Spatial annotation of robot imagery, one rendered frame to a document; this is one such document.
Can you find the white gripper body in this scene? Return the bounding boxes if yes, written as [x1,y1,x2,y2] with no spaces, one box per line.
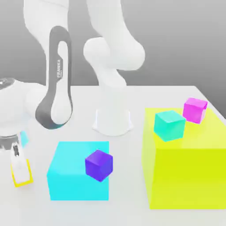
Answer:
[10,143,30,184]

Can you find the small yellow cube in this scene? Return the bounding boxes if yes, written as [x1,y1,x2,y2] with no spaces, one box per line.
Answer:
[10,158,34,188]

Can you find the small purple cube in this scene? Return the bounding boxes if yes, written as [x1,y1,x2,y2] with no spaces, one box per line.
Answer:
[84,149,114,183]

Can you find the small teal cube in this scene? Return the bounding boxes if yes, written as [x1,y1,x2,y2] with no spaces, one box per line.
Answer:
[153,110,186,143]

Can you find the small magenta cube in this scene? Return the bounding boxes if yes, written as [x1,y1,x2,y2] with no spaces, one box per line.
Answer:
[182,97,208,124]

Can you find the large cyan box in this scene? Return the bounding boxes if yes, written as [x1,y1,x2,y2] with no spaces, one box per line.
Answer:
[46,141,109,201]

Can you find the large yellow box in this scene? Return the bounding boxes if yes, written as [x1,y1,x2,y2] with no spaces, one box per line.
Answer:
[141,107,226,210]

